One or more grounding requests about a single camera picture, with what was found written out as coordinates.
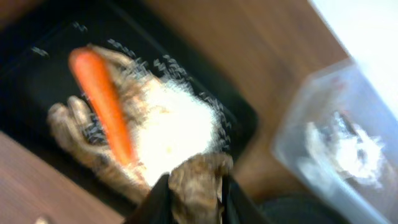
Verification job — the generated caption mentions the round black tray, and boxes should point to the round black tray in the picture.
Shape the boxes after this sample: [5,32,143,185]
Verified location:
[259,195,350,224]

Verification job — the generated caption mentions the rice and peanut shells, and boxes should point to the rice and peanut shells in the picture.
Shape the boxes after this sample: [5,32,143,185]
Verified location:
[47,44,223,203]

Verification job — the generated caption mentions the clear plastic bin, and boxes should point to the clear plastic bin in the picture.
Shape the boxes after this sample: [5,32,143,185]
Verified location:
[272,60,397,223]

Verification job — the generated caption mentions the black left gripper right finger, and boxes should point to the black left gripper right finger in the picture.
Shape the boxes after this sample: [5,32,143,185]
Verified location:
[221,175,272,224]

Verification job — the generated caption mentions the black rectangular tray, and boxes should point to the black rectangular tray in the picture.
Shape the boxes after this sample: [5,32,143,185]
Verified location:
[1,1,258,217]

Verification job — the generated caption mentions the white tissue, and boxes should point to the white tissue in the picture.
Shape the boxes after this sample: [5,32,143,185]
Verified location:
[305,111,386,189]

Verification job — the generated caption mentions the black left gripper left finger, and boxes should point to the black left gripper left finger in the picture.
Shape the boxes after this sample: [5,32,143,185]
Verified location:
[123,174,174,224]

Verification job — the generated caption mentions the orange carrot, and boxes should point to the orange carrot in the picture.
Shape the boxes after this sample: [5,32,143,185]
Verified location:
[68,47,137,166]

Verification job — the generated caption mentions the brown walnut shell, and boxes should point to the brown walnut shell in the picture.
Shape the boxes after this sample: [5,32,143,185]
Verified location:
[168,152,234,224]

